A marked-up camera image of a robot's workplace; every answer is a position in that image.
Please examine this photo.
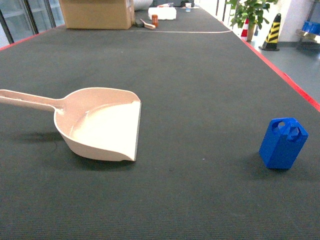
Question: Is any beige plastic dustpan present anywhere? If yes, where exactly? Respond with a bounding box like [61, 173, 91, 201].
[0, 87, 142, 162]

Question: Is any blue plastic part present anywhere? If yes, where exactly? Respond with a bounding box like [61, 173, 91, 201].
[259, 117, 309, 170]

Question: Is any wooden hand brush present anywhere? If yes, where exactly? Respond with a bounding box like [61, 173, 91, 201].
[139, 18, 156, 30]

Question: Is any orange jar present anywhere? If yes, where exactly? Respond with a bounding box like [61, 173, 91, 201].
[151, 14, 159, 28]

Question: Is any white foam box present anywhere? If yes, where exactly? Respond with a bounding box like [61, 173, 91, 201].
[148, 7, 177, 20]

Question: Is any white paper cup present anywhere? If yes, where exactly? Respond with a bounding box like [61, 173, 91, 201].
[185, 2, 192, 13]

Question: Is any red white traffic cone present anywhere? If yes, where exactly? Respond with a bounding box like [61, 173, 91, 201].
[240, 18, 249, 41]

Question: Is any cardboard box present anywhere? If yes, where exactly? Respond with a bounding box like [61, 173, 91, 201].
[59, 0, 135, 30]

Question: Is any yellow black traffic cone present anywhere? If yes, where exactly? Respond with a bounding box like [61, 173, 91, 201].
[259, 13, 282, 51]

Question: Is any potted green plant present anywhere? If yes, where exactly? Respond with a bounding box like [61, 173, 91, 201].
[225, 0, 278, 42]

